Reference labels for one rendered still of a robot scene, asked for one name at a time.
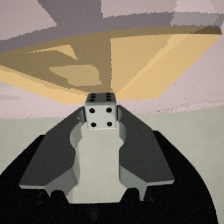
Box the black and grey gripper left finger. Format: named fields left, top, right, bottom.
left=0, top=106, right=87, bottom=222

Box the white die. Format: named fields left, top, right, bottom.
left=84, top=92, right=117, bottom=130

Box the tan flat mat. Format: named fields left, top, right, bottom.
left=0, top=26, right=222, bottom=104

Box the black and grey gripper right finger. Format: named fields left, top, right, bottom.
left=116, top=105, right=219, bottom=224

